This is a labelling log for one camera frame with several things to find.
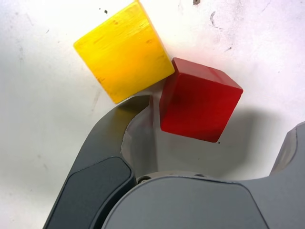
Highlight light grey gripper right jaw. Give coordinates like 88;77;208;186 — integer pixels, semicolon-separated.
102;121;305;229

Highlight red cube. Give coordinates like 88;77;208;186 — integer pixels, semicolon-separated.
159;57;244;143

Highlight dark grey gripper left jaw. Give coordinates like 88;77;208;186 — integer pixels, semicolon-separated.
45;94;158;229

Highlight yellow cube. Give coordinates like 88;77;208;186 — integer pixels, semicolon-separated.
73;0;175;104

